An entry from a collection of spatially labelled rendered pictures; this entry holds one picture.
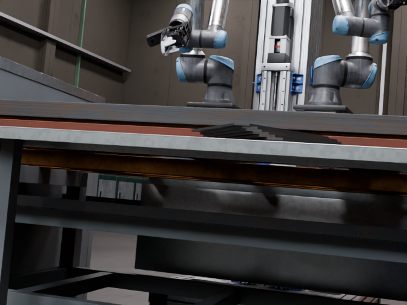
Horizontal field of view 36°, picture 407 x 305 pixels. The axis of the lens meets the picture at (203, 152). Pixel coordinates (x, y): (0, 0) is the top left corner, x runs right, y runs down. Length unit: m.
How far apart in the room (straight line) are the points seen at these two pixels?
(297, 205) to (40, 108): 1.06
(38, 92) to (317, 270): 1.28
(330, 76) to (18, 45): 10.15
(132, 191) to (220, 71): 9.14
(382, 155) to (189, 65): 1.72
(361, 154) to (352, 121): 0.34
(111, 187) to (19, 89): 8.85
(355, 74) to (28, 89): 1.35
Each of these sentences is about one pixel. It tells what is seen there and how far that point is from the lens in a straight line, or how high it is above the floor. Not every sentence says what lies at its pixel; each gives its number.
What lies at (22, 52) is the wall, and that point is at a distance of 12.60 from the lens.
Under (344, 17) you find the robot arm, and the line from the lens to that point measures 2.60.
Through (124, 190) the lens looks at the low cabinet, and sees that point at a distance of 11.67.
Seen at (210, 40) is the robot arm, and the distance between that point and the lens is 2.68.
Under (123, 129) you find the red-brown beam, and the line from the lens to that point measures 1.82.
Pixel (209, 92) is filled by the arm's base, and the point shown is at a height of 1.09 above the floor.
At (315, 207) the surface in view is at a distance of 2.46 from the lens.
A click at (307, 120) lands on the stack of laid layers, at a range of 1.69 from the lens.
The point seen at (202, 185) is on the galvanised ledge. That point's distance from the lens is 2.55.
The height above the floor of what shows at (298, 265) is 0.39.
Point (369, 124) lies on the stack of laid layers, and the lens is 1.68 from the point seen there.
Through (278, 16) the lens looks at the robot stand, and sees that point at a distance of 3.01.
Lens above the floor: 0.62
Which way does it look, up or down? 4 degrees up
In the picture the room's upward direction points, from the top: 5 degrees clockwise
